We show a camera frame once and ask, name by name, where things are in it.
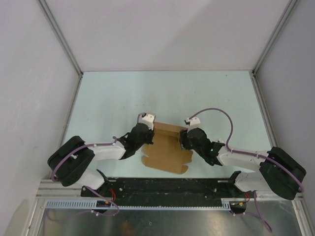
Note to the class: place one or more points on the right aluminium frame post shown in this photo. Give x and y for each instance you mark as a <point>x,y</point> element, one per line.
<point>285,16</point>

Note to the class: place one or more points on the aluminium frame post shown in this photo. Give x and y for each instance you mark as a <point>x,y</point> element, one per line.
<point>285,16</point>
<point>59,35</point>

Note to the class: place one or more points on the brown cardboard box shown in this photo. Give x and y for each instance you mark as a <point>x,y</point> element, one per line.
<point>165,153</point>

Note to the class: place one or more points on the aluminium rail beam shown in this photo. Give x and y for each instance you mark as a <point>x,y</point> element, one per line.
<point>55,190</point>

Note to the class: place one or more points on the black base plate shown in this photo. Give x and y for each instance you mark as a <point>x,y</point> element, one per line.
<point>123,187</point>

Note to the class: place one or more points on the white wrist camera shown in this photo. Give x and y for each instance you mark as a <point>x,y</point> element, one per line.
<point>148,119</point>
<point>192,123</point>

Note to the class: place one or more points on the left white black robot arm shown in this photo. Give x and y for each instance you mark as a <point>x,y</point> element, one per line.
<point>72,162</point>

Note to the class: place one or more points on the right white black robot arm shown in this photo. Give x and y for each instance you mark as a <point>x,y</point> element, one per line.
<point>273,170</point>

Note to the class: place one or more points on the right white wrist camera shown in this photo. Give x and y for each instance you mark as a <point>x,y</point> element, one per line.
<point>192,123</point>

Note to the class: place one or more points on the grey slotted cable duct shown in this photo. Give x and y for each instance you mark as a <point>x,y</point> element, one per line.
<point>101,204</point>

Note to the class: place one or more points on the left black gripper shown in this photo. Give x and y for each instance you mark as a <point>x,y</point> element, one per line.
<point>149,141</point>

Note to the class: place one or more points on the left aluminium frame post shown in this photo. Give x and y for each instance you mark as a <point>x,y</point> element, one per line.
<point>59,35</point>

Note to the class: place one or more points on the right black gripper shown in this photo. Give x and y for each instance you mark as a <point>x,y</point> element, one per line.
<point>184,139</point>

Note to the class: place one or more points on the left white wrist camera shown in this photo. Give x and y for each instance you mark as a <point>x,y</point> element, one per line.
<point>148,119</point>

